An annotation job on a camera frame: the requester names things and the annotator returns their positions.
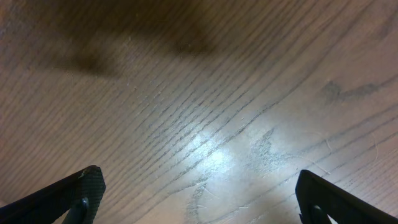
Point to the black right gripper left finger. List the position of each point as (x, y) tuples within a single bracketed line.
[(78, 196)]

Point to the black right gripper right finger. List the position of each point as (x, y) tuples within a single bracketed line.
[(321, 202)]

